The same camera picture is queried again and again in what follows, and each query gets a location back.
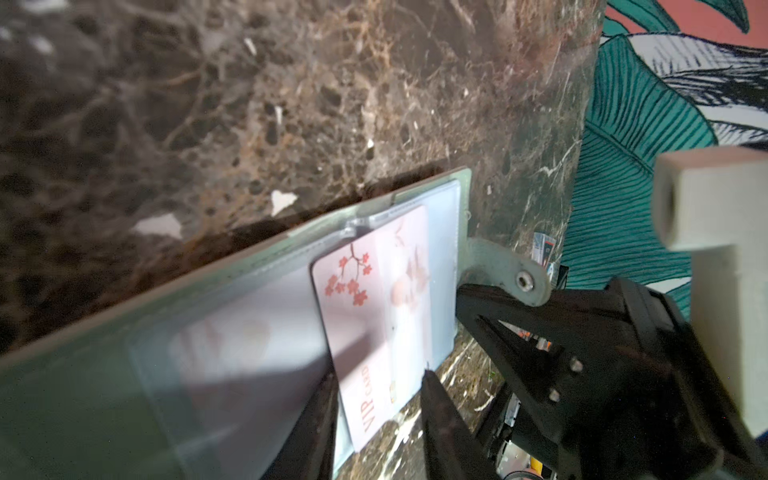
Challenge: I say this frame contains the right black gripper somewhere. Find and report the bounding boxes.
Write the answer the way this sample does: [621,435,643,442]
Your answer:
[456,278,767,479]

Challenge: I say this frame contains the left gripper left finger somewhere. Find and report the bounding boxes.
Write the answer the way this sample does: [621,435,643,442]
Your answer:
[261,372,339,480]

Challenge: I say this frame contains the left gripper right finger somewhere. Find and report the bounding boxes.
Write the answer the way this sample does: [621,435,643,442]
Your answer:
[420,370,499,480]

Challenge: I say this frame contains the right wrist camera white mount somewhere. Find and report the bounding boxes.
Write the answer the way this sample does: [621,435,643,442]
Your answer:
[651,146,767,437]

